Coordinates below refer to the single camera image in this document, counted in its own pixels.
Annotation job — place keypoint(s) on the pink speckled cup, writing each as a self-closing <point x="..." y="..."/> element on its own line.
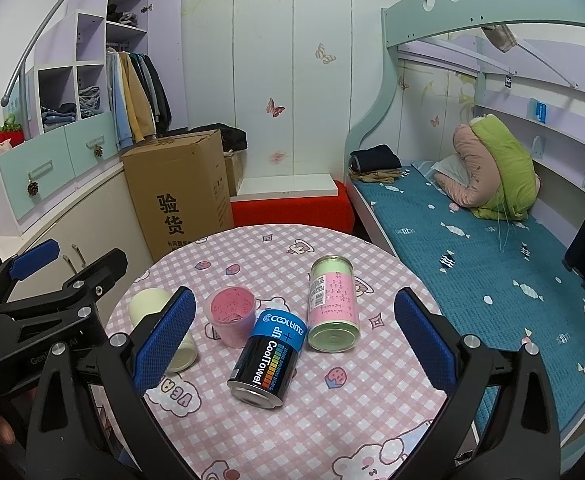
<point x="232" y="320"/>

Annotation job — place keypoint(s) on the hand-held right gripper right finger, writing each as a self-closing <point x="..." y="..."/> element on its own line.
<point x="425" y="340"/>

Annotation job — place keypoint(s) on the white low cabinet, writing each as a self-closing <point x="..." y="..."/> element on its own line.
<point x="87" y="220"/>

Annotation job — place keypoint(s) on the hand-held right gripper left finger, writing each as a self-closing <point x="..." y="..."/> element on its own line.
<point x="165" y="342"/>

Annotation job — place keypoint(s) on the blue candy print mattress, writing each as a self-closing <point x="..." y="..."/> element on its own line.
<point x="472" y="260"/>

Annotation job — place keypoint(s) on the large cardboard box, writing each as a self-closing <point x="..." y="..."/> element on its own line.
<point x="182" y="190"/>

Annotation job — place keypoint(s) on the blue card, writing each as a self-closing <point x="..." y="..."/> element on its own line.
<point x="540" y="112"/>

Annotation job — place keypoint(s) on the small cardboard box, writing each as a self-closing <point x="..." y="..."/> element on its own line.
<point x="235" y="175"/>

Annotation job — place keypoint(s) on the green and pink canister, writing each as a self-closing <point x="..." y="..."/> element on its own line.
<point x="333" y="305"/>

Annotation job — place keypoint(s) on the pink butterfly sticker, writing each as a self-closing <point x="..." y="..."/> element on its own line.
<point x="274" y="108"/>

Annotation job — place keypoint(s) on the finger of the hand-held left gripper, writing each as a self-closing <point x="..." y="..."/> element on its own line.
<point x="95" y="272"/>
<point x="32" y="258"/>

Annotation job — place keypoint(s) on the tan folded clothes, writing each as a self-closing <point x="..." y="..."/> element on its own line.
<point x="377" y="175"/>

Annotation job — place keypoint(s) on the grey folded clothes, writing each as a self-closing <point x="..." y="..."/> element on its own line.
<point x="125" y="16"/>

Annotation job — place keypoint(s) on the black and blue can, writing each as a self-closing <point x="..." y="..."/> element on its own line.
<point x="267" y="360"/>

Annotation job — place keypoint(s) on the light blue hanging shirt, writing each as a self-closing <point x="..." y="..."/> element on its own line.
<point x="115" y="100"/>

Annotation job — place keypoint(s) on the pine cone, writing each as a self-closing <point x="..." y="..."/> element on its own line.
<point x="98" y="151"/>
<point x="33" y="189"/>

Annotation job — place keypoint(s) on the beige butterfly sticker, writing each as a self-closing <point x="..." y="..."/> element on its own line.
<point x="325" y="54"/>

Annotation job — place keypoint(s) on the dark hanging jacket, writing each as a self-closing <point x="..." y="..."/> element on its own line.
<point x="158" y="95"/>

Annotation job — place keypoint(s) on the pale yellow cup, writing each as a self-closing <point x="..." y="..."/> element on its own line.
<point x="145" y="307"/>

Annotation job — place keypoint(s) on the teal bunk bed frame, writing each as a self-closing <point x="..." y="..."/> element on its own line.
<point x="422" y="20"/>

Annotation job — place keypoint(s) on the grey metal handrail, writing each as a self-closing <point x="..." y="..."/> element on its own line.
<point x="27" y="55"/>

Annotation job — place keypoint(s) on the pink checked tablecloth table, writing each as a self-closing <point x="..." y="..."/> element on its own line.
<point x="272" y="440"/>

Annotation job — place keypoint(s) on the folded dark blue clothes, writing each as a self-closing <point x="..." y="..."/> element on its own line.
<point x="60" y="117"/>

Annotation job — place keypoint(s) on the red covered bench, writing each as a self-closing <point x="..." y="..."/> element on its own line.
<point x="292" y="211"/>

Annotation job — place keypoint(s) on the white pillow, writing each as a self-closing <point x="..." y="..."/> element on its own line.
<point x="450" y="167"/>

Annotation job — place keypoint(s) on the lilac wardrobe shelf unit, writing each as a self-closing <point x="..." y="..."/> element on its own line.
<point x="87" y="25"/>

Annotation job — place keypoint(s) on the black cloth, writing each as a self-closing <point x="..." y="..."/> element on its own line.
<point x="227" y="136"/>

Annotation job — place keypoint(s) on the yellow hanging jacket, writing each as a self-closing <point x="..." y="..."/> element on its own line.
<point x="137" y="105"/>

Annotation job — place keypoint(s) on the grey hanging pouch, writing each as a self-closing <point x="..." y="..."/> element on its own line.
<point x="501" y="37"/>

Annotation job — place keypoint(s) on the folded jeans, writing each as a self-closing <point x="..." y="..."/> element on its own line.
<point x="90" y="102"/>

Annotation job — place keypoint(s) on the green and pink quilt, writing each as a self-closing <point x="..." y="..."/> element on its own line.
<point x="502" y="160"/>

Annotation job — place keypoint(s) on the white board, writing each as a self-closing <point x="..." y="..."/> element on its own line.
<point x="287" y="186"/>

